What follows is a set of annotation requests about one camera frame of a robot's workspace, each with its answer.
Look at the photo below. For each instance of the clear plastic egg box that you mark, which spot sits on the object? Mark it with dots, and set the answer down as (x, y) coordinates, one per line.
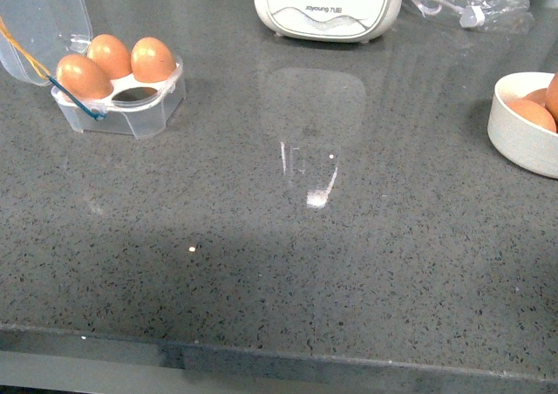
(36, 34)

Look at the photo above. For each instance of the brown egg back right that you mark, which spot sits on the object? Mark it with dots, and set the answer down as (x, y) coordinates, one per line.
(152, 61)

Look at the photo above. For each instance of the brown egg back left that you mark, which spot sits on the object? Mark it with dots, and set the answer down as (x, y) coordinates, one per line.
(111, 54)

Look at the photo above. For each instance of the brown egg front left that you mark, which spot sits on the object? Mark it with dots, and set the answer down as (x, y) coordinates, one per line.
(83, 78)

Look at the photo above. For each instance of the brown egg in bowl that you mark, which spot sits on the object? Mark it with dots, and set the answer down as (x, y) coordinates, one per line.
(533, 113)

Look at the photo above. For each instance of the brown egg bowl back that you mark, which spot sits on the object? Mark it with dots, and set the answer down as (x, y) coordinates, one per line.
(538, 96)

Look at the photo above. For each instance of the brown egg bowl edge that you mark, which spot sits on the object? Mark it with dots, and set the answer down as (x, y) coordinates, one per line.
(551, 99)

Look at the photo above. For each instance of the white Joyoung blender appliance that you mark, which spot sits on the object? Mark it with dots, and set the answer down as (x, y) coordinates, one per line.
(333, 21)

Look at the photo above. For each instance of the white round bowl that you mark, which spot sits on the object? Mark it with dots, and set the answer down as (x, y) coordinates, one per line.
(524, 143)

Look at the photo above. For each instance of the clear plastic bag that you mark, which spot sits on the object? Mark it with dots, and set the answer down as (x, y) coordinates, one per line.
(489, 16)

